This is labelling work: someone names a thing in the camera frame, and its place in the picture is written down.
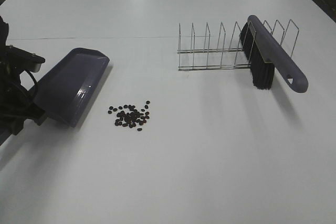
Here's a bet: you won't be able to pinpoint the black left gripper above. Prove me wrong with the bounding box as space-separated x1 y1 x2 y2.
1 48 47 135

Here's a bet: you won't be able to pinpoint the purple plastic dustpan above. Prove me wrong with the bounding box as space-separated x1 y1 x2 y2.
34 48 110 127

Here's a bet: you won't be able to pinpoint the pile of coffee beans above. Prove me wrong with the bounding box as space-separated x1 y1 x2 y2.
107 100 151 132

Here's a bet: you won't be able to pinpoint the purple brush black bristles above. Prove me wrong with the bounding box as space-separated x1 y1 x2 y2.
239 15 309 93

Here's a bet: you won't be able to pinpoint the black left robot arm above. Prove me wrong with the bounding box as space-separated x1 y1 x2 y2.
1 19 46 135

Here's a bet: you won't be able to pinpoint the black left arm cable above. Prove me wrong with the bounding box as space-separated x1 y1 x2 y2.
15 69 38 109

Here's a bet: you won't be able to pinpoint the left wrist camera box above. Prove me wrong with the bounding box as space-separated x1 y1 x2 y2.
5 45 45 73

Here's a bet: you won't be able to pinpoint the metal wire dish rack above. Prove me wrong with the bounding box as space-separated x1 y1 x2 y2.
176 19 300 71

